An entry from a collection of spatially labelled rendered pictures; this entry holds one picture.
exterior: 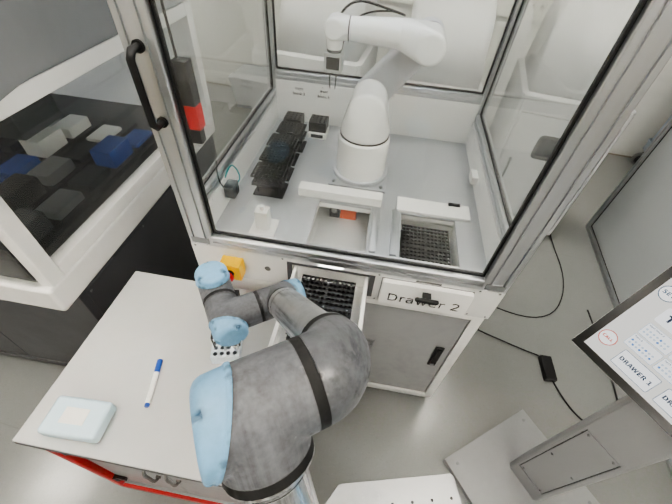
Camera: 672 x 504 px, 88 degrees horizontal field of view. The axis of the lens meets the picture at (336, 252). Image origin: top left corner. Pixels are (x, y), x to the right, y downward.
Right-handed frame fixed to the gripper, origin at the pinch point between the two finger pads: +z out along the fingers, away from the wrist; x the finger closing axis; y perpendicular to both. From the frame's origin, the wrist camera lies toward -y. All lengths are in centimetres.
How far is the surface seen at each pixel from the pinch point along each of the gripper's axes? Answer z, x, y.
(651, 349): -24, 105, 22
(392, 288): -9, 50, -10
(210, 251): -10.4, -9.3, -27.4
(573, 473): 42, 115, 37
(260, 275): -1.8, 6.6, -23.3
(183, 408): 5.3, -13.0, 17.7
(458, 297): -10, 70, -5
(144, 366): 5.2, -26.8, 4.6
